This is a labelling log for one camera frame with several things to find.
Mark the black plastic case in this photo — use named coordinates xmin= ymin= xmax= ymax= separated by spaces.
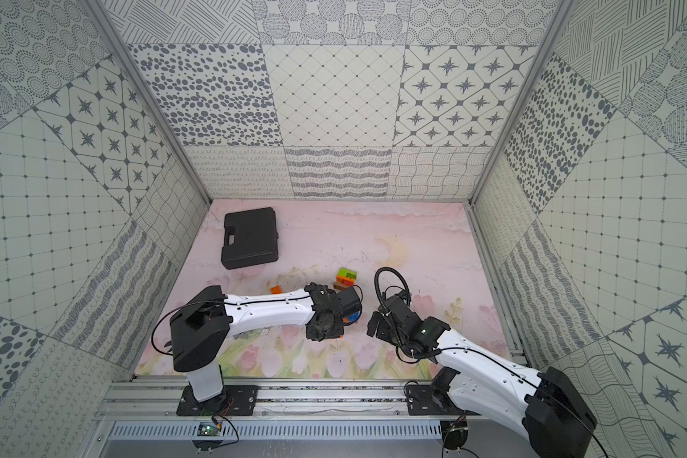
xmin=221 ymin=207 xmax=279 ymax=270

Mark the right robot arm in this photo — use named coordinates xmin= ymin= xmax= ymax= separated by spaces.
xmin=366 ymin=308 xmax=597 ymax=457

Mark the green circuit board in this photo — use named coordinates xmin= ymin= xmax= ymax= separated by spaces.
xmin=195 ymin=422 xmax=223 ymax=441

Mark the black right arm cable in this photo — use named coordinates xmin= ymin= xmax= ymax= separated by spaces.
xmin=374 ymin=266 xmax=411 ymax=313

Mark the green long lego brick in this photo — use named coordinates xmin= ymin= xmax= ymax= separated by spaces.
xmin=337 ymin=267 xmax=358 ymax=281

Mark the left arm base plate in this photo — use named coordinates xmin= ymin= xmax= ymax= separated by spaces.
xmin=176 ymin=385 xmax=260 ymax=417

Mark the aluminium front rail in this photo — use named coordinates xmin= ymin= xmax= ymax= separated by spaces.
xmin=95 ymin=376 xmax=462 ymax=421

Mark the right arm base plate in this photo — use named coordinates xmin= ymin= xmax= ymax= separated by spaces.
xmin=403 ymin=381 xmax=474 ymax=416

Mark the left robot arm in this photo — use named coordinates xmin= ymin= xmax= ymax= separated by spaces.
xmin=169 ymin=282 xmax=363 ymax=405

